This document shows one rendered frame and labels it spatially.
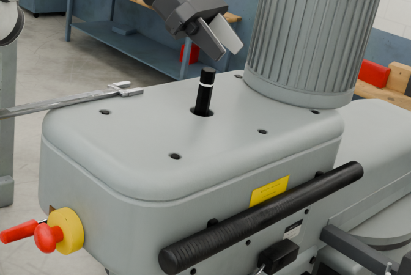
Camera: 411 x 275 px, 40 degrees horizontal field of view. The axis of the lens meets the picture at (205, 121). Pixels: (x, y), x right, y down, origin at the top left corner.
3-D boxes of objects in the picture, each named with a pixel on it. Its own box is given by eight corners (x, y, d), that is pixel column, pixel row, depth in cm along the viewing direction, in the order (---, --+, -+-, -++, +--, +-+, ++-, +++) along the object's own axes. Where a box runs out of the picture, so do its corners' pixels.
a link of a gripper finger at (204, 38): (215, 63, 79) (187, 32, 80) (229, 48, 77) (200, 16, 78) (210, 66, 78) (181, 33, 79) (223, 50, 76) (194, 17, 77)
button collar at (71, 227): (70, 264, 73) (73, 225, 71) (44, 240, 77) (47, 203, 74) (83, 258, 75) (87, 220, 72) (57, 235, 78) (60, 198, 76)
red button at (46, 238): (46, 262, 71) (47, 236, 70) (29, 245, 74) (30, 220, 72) (68, 253, 74) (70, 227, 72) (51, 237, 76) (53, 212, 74)
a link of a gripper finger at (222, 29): (245, 43, 82) (217, 11, 83) (232, 57, 83) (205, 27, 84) (250, 41, 83) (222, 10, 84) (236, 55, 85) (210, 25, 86)
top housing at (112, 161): (131, 302, 69) (147, 190, 62) (20, 201, 84) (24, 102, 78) (334, 195, 102) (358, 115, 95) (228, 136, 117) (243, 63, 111)
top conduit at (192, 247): (174, 282, 67) (178, 258, 65) (151, 263, 69) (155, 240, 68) (361, 183, 99) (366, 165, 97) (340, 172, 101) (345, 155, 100)
